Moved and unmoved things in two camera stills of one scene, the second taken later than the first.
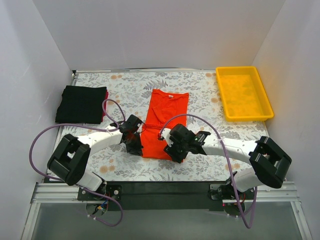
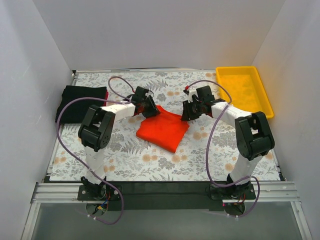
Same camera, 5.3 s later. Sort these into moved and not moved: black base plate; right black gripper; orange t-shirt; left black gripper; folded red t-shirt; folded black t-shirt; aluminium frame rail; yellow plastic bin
Moved: left black gripper; right black gripper; orange t-shirt
Not moved: black base plate; folded black t-shirt; folded red t-shirt; yellow plastic bin; aluminium frame rail
